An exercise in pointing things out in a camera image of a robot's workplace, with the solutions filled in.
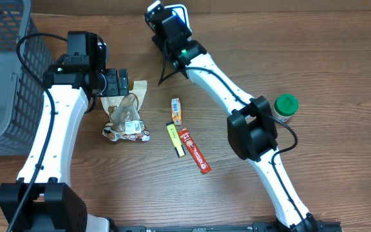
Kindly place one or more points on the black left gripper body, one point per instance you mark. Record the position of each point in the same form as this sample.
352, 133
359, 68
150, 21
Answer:
121, 82

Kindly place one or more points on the brown cookie snack bag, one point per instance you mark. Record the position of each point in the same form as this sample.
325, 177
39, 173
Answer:
125, 122

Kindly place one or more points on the orange Kleenex tissue pack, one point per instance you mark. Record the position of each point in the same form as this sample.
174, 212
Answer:
176, 111

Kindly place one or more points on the yellow black marker pen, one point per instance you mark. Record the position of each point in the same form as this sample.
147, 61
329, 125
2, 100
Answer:
175, 139

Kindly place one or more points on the red snack bar wrapper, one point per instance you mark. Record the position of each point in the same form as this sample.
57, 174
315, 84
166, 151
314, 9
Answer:
195, 152

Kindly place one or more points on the green lid glass jar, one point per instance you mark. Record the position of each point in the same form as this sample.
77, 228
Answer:
285, 106

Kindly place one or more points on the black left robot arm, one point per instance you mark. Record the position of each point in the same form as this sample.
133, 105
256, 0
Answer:
41, 199

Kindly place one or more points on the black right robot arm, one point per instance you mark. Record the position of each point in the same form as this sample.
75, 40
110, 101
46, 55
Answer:
251, 126

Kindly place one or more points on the white barcode scanner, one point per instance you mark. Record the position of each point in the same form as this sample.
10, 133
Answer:
176, 22

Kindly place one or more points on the grey plastic mesh basket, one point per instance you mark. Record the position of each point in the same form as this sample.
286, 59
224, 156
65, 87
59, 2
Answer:
21, 98

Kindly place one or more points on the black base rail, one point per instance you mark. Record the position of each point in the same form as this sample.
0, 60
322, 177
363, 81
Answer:
255, 227

